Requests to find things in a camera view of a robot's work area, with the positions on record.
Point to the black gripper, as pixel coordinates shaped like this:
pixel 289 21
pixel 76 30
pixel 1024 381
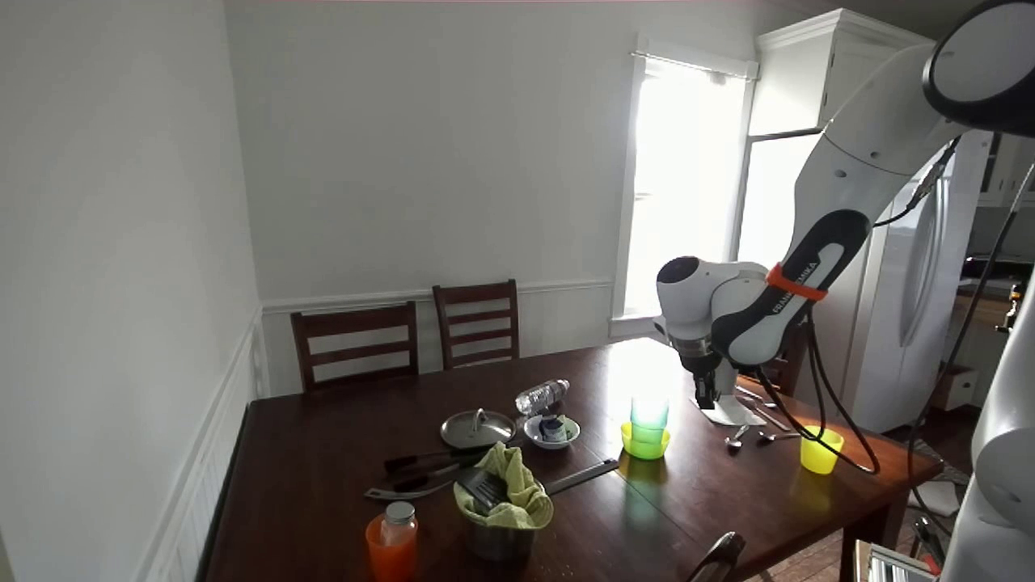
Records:
pixel 707 372

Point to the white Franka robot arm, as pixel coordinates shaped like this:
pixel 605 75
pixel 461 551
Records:
pixel 851 142

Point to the translucent green cup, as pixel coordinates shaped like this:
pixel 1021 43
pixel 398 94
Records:
pixel 649 432

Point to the yellow plastic cup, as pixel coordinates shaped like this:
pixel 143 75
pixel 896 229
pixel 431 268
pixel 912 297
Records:
pixel 817 455

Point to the silver utensil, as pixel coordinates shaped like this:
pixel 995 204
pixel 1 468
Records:
pixel 758 398

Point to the silver spoon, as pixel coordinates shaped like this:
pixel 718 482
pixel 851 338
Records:
pixel 773 434
pixel 738 438

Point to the silver table knife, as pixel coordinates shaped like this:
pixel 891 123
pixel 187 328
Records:
pixel 583 476

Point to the clear plastic water bottle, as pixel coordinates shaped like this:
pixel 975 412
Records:
pixel 541 395

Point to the small silver bowl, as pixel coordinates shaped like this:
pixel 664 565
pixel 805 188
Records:
pixel 552 432

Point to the white refrigerator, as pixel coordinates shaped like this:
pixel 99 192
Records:
pixel 916 357

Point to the bright window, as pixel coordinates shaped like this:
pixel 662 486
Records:
pixel 681 164

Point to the yellow-green cloth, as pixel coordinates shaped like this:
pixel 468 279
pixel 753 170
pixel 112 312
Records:
pixel 514 486

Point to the silver pan lid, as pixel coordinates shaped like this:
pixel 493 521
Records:
pixel 474 428

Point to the dark kitchen counter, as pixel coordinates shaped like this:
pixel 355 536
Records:
pixel 982 320

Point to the black spatula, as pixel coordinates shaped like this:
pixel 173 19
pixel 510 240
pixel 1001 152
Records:
pixel 414 468

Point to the black cooking utensil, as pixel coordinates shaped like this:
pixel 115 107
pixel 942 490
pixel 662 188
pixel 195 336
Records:
pixel 406 490

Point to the orange plastic bottle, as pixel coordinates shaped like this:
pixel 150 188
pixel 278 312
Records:
pixel 392 551

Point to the grey camera stand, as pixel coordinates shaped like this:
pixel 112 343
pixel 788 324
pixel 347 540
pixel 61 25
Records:
pixel 738 412

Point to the robot mount platform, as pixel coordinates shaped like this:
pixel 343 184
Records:
pixel 891 565

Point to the white wall cabinet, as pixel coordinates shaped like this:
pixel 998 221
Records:
pixel 1006 172

